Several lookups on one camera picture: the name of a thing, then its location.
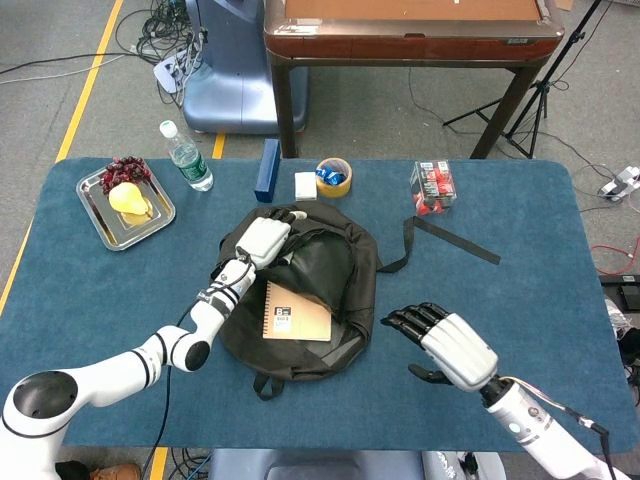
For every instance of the red grape bunch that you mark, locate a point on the red grape bunch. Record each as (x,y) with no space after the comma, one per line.
(125,170)

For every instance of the blue snack wrapper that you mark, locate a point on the blue snack wrapper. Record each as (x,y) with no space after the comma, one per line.
(330,175)

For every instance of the yellow pear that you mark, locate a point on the yellow pear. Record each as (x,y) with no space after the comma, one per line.
(125,197)

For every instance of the blue rectangular box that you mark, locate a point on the blue rectangular box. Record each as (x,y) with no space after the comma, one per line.
(267,172)

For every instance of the grey robot body base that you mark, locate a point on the grey robot body base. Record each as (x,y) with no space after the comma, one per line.
(310,465)

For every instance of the yellow tape roll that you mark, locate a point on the yellow tape roll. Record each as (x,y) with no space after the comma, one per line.
(334,191)

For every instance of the brown mahjong table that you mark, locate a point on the brown mahjong table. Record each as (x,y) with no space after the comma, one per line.
(410,47)

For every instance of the blue table mat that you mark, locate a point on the blue table mat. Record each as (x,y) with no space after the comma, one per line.
(500,260)

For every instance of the black fabric backpack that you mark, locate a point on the black fabric backpack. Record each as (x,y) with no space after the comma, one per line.
(350,240)

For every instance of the kraft spiral notebook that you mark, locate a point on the kraft spiral notebook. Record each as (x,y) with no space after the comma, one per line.
(300,320)

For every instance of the clear plastic water bottle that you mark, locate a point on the clear plastic water bottle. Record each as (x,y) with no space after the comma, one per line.
(192,167)

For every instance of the small white box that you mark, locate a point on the small white box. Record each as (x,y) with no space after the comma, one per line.
(306,186)

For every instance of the clear box of red bottles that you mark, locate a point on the clear box of red bottles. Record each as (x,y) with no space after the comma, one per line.
(435,187)

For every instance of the metal serving tray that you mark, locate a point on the metal serving tray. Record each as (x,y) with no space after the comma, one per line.
(107,230)

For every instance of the black foot pedal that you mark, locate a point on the black foot pedal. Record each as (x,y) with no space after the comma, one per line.
(622,295)

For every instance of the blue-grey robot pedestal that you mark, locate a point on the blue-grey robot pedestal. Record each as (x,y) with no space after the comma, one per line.
(235,90)

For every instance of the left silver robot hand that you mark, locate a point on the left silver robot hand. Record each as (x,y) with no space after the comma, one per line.
(265,237)

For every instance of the white power strip with plugs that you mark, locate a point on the white power strip with plugs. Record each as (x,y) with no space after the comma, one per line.
(617,186)
(167,72)

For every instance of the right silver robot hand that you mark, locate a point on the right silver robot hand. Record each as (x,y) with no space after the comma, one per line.
(460,350)

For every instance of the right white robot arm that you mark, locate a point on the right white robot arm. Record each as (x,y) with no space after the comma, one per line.
(530,425)

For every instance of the black tripod stand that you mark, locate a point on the black tripod stand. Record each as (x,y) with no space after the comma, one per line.
(541,86)

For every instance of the brown shoe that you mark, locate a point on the brown shoe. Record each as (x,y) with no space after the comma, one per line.
(115,472)

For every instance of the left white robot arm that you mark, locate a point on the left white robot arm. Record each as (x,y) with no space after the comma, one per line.
(125,365)

